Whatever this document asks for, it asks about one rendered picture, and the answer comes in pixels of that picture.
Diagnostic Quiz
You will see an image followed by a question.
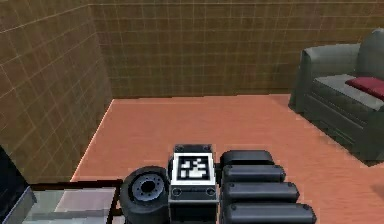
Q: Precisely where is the grey sofa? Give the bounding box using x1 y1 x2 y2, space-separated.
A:
288 28 384 162

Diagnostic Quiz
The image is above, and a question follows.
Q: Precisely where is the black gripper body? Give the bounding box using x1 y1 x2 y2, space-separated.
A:
119 165 172 224

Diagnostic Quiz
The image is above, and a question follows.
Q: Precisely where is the black television set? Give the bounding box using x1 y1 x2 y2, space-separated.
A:
0 145 38 224

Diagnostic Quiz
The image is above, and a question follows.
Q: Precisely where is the glass top table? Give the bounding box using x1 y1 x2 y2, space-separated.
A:
19 179 125 224

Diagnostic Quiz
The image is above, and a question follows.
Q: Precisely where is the red cushion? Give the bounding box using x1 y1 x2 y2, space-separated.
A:
344 76 384 101

